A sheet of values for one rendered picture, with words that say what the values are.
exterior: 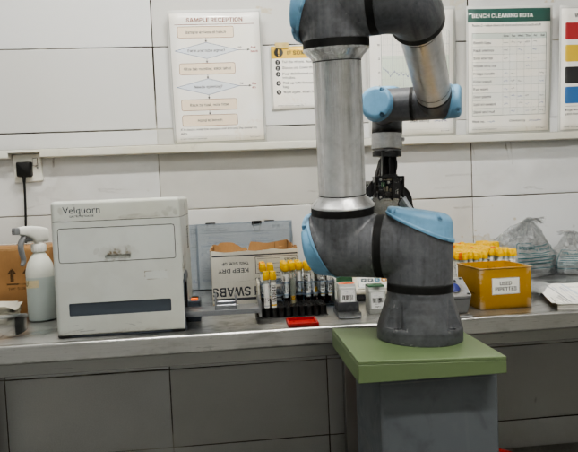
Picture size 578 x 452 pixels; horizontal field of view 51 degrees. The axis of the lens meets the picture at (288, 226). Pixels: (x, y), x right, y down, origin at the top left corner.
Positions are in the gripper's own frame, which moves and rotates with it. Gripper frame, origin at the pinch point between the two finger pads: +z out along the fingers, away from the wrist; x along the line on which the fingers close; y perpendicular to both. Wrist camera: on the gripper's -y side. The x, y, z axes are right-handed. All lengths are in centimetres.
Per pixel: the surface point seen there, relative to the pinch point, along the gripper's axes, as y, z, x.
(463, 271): -0.4, 10.0, 19.6
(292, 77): -47, -48, -24
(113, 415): -41, 62, -83
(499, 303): 7.8, 16.8, 26.0
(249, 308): 16.6, 16.3, -32.9
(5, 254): -8, 6, -100
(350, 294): 10.5, 14.1, -9.6
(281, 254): -12.6, 6.7, -26.6
